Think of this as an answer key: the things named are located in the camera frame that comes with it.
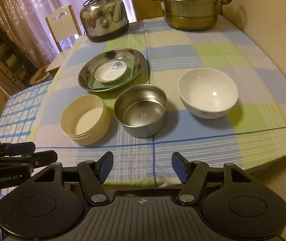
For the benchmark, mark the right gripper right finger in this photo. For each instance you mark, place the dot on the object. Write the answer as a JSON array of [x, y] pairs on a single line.
[[192, 175]]

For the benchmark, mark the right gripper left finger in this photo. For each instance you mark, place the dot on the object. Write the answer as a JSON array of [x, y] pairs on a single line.
[[92, 175]]

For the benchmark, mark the cream plastic bowl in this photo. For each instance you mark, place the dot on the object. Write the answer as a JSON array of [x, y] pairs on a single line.
[[85, 120]]

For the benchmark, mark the stainless steel bowl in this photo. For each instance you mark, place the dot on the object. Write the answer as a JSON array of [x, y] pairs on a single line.
[[141, 110]]

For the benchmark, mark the white ceramic bowl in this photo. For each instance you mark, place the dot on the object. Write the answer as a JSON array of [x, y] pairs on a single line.
[[207, 93]]

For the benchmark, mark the green square plate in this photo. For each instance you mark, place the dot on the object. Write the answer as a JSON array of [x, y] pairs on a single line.
[[94, 84]]

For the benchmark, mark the small white floral dish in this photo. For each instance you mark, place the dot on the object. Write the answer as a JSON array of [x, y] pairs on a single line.
[[110, 71]]

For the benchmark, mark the large steel plate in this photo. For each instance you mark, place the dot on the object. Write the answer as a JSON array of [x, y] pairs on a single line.
[[88, 69]]

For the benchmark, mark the blue patterned cloth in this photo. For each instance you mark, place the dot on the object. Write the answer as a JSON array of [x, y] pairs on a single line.
[[20, 113]]

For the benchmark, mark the plaid tablecloth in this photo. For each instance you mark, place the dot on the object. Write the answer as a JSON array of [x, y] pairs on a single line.
[[252, 135]]

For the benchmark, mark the round stool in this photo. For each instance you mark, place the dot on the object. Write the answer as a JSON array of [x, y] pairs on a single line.
[[41, 75]]

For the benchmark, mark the dark metal rack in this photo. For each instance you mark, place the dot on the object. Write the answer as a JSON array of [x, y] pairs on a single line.
[[14, 64]]

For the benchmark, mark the white wooden chair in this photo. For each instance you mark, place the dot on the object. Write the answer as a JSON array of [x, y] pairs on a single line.
[[62, 24]]

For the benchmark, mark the stainless steel kettle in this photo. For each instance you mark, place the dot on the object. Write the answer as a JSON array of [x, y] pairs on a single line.
[[103, 20]]

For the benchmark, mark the pink curtain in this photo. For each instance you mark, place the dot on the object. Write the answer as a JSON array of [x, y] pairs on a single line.
[[26, 24]]

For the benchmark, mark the stacked steel steamer pot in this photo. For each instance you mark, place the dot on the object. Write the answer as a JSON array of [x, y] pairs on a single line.
[[191, 15]]

